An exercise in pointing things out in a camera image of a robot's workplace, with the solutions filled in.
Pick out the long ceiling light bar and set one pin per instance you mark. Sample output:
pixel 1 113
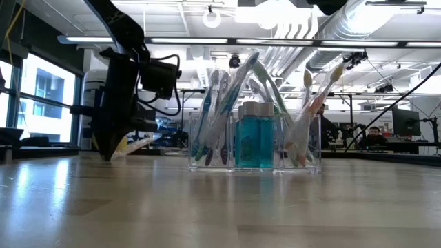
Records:
pixel 206 40

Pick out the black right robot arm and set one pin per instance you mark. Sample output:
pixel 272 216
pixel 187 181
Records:
pixel 327 5

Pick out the large glass window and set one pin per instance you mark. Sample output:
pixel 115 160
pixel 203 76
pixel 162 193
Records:
pixel 48 103

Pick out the black ceiling spotlight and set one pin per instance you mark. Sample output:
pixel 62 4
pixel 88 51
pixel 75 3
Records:
pixel 235 62

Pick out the purple white toothbrush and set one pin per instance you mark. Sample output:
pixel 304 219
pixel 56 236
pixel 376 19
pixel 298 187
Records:
pixel 224 155

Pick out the blue white toothbrush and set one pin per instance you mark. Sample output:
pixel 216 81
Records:
pixel 206 103
pixel 229 101

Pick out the person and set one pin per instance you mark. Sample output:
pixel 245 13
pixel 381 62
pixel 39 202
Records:
pixel 327 131
pixel 373 137

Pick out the clear acrylic organizer box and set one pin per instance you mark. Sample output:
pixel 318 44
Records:
pixel 311 155

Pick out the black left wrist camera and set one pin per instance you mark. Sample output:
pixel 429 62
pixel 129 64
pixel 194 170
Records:
pixel 160 77

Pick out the silver ventilation duct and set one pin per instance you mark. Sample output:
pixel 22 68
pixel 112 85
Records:
pixel 344 27

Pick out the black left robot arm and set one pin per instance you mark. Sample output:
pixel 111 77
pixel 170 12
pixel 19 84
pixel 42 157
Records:
pixel 117 24

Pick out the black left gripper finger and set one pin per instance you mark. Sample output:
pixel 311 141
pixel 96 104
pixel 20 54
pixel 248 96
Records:
pixel 108 144

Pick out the black computer monitor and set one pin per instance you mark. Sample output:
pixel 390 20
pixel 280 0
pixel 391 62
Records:
pixel 406 122

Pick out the disinfecting wipes canister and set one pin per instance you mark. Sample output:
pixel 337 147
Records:
pixel 94 82

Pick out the black track light cluster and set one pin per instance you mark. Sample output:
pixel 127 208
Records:
pixel 355 58

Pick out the orange white toothbrush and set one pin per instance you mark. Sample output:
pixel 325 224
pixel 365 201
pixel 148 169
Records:
pixel 307 78
pixel 317 103
pixel 138 146

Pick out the black aluminium table frame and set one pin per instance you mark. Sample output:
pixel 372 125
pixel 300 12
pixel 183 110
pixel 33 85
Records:
pixel 34 152

